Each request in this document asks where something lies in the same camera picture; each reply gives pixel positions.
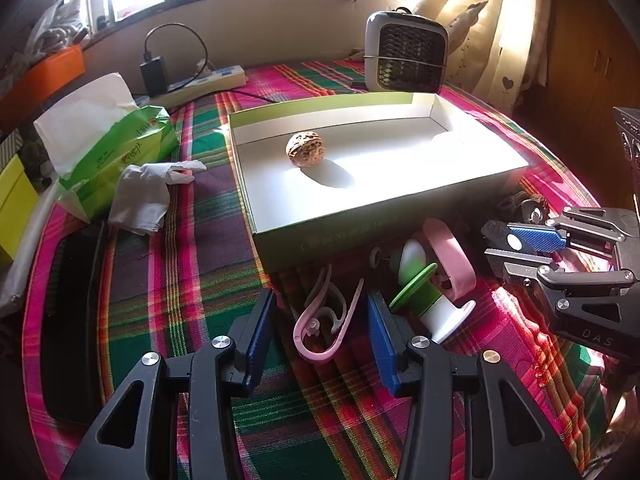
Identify pink band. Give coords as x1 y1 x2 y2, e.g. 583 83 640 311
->
422 217 477 303

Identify orange box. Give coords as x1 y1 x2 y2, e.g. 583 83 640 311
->
0 44 86 131

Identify large walnut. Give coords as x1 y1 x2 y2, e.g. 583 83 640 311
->
285 131 328 166

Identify white power strip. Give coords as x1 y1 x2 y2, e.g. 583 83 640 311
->
132 65 247 106

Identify black charger adapter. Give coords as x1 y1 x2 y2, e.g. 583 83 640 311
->
139 55 167 96

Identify long black cable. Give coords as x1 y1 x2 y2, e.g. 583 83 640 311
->
235 89 277 104

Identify crumpled white tissue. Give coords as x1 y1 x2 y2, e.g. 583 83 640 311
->
107 159 208 237

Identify pink ear hook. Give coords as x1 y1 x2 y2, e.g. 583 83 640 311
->
292 264 366 365

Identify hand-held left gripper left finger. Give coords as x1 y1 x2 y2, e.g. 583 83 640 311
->
60 287 278 480

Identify black charger cable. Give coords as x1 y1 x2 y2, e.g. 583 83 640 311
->
144 22 211 78

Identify green tissue pack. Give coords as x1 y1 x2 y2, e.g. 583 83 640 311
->
33 72 180 223

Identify white plastic bags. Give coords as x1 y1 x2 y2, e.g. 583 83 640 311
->
25 0 91 56

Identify green cardboard box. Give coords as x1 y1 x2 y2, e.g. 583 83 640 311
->
227 91 531 273

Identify grey space heater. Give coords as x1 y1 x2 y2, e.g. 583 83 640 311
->
363 7 450 95

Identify green and white spool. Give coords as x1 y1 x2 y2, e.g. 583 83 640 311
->
389 239 477 345

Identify cream curtain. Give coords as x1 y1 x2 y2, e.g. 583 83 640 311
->
410 0 551 116

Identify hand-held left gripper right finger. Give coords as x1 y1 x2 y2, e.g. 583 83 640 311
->
366 290 581 480

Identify plaid tablecloth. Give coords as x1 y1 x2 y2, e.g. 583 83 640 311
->
22 57 640 480

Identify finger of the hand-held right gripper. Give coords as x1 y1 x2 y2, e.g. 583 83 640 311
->
486 249 638 293
481 206 632 256

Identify black speaker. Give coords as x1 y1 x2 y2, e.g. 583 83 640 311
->
612 106 640 163

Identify yellow box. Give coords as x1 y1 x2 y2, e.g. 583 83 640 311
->
0 152 41 266

